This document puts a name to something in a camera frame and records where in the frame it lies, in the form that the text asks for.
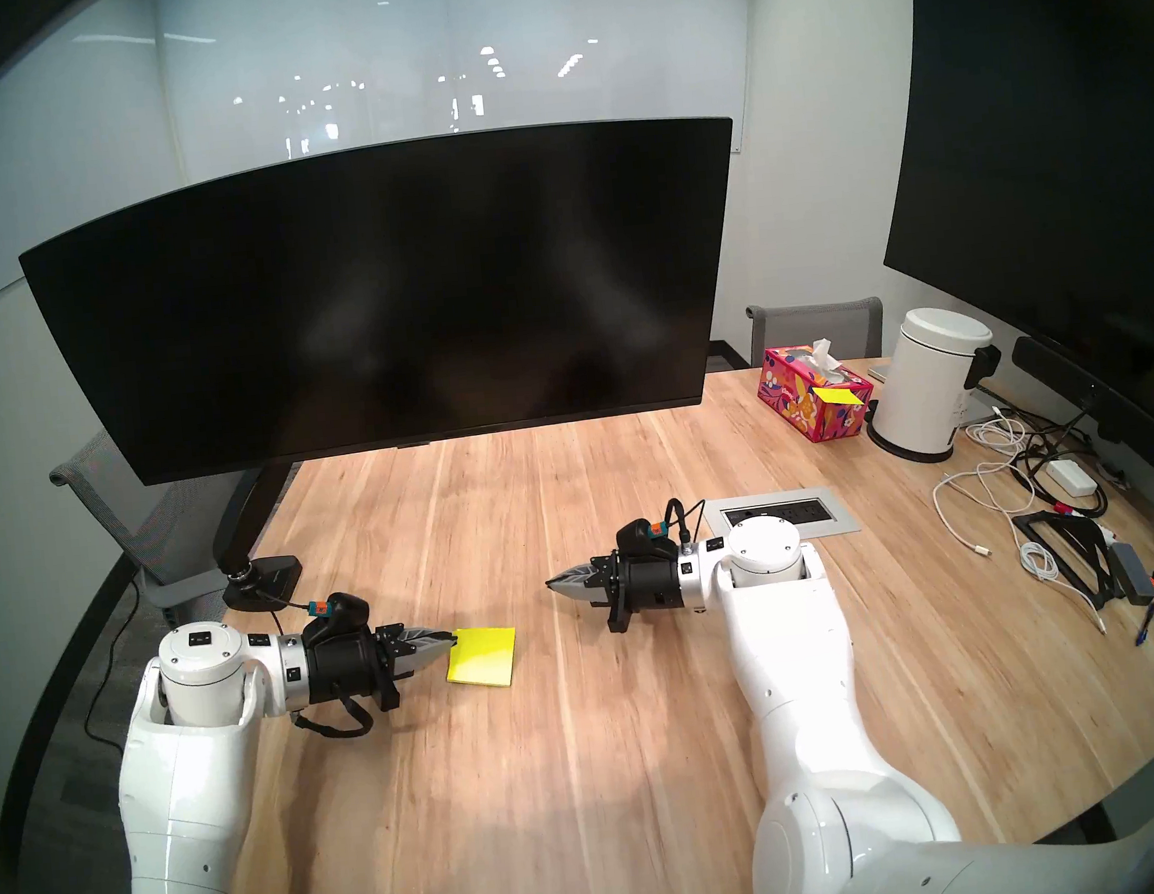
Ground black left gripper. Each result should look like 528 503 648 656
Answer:
301 607 464 719

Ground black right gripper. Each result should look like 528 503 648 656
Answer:
543 542 694 641

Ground yellow sticky note pad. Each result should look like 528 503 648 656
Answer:
441 623 522 693

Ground curved black computer monitor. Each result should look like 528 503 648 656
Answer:
11 108 760 496

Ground grey table power socket panel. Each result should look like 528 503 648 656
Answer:
700 484 864 551

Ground red floral tissue box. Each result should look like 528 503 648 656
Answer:
752 335 879 449

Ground grey mesh office chair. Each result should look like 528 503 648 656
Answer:
46 415 283 652
744 294 888 370

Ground white cylindrical pedal bin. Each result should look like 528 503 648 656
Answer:
856 301 1011 469

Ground black triangular folding stand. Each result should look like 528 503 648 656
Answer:
1010 502 1129 619

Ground white power adapter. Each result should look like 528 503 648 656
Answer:
1043 456 1101 499

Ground black video sound bar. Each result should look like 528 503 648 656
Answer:
1009 324 1154 483

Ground grey adapter dongle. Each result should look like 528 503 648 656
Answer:
1108 541 1154 606

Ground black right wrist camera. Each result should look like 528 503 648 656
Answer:
614 514 683 565

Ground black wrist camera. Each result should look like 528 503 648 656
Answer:
304 590 374 642
614 514 683 565

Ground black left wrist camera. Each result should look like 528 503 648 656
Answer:
304 590 374 642

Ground black camera cable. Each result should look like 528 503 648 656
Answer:
662 496 713 551
230 568 378 748

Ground black floor cable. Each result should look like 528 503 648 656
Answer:
70 577 163 791

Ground white charging cable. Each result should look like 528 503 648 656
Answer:
964 408 1036 466
1015 506 1108 641
930 461 1024 561

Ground black power cable bundle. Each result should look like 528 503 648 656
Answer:
1003 393 1113 526

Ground frosted glass wall board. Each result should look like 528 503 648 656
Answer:
154 0 763 201

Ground large black wall television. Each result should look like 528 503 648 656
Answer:
859 0 1154 484

